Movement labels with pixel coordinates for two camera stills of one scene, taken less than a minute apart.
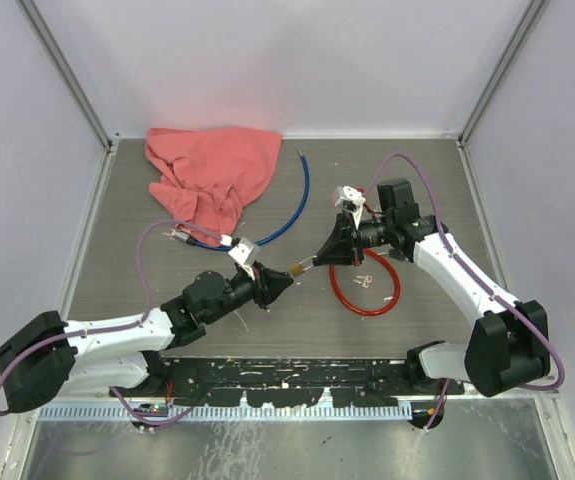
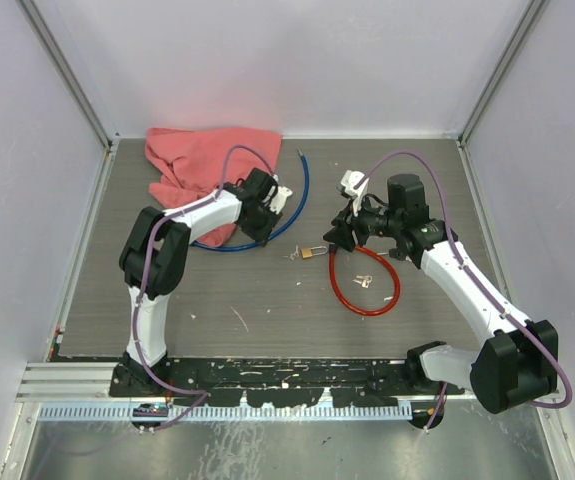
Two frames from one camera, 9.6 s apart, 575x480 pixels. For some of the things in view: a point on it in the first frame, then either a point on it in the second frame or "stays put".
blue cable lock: (191, 240) stays put
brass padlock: (297, 270) -> (308, 252)
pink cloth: (208, 175) stays put
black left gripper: (268, 283) -> (262, 234)
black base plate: (290, 382) stays put
